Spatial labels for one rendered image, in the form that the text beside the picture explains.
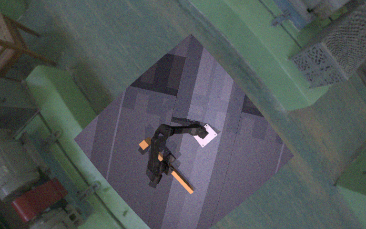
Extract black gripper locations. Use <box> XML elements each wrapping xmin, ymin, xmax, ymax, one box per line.
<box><xmin>159</xmin><ymin>153</ymin><xmax>176</xmax><ymax>168</ymax></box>

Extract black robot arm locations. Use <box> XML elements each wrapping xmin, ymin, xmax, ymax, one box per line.
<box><xmin>147</xmin><ymin>124</ymin><xmax>209</xmax><ymax>184</ymax></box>

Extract wooden post with slot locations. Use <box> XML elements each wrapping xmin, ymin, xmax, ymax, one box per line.
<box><xmin>139</xmin><ymin>137</ymin><xmax>151</xmax><ymax>150</ymax></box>

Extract wooden bed side rail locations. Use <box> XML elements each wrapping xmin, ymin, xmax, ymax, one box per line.
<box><xmin>158</xmin><ymin>151</ymin><xmax>193</xmax><ymax>194</ymax></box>

